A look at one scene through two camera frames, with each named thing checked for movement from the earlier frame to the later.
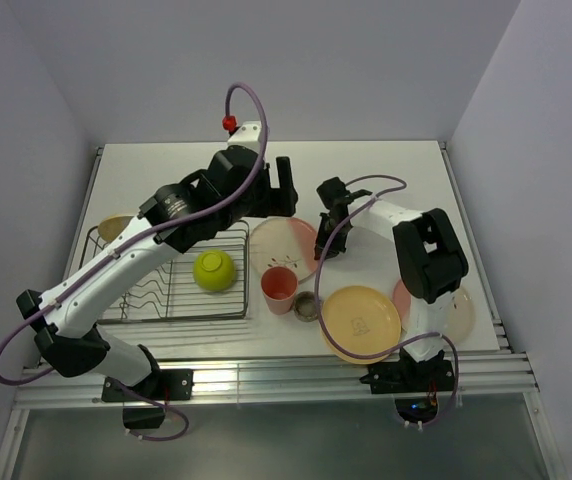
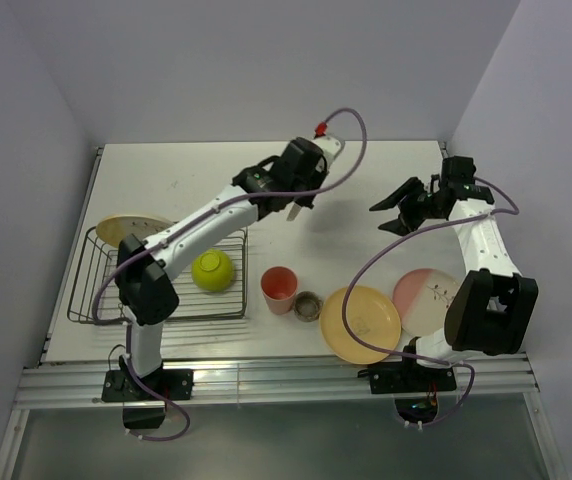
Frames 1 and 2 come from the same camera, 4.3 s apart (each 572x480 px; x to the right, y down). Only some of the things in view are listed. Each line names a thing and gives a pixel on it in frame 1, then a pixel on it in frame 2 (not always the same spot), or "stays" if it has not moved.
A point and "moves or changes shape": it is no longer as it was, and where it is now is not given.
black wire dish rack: (168, 292) stays
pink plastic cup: (279, 285) stays
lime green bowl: (214, 270) stays
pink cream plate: (284, 242) moves or changes shape
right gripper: (321, 240) to (405, 207)
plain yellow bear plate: (360, 319) stays
